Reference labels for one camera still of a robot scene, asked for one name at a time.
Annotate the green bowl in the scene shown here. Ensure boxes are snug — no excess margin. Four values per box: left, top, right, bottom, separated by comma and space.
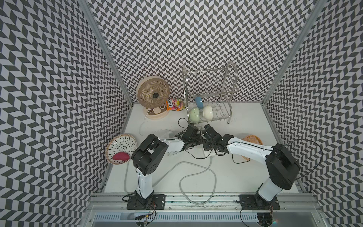
189, 107, 200, 123

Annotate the white bowl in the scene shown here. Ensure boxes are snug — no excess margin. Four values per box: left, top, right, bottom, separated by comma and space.
202, 105, 213, 121

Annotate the small white desk fan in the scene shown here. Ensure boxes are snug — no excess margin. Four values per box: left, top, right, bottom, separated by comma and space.
154, 129, 175, 140

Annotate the colourful snack bag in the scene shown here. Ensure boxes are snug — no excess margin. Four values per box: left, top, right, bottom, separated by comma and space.
166, 98, 185, 111

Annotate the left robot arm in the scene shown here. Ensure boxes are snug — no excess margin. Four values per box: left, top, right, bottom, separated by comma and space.
131, 124, 203, 200

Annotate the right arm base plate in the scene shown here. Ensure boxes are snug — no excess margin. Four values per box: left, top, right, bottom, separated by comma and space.
236, 194, 281, 211

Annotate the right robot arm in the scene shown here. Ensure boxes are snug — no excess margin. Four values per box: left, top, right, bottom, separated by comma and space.
201, 124, 301, 207

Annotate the metal dish rack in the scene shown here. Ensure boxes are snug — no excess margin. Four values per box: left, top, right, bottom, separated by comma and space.
182, 61, 240, 124

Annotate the white power strip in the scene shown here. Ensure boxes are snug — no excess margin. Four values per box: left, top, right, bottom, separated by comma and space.
203, 149, 215, 159

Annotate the pink object in basket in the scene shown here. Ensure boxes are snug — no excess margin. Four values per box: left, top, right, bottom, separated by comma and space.
112, 152, 130, 162

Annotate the patterned woven basket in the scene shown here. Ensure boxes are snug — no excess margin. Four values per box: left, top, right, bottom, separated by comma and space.
105, 134, 138, 165

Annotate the black cable of green plug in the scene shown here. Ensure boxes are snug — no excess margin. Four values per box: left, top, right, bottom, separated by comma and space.
177, 117, 213, 160

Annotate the grey power strip cable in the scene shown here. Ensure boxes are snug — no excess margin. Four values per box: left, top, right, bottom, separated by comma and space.
151, 155, 218, 206

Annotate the beige bear desk fan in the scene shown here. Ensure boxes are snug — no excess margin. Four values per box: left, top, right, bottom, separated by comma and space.
136, 76, 170, 120

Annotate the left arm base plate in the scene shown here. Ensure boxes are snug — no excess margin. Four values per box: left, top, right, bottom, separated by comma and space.
127, 193, 166, 210

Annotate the blue cup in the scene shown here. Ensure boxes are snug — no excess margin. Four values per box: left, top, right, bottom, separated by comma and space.
194, 96, 204, 109

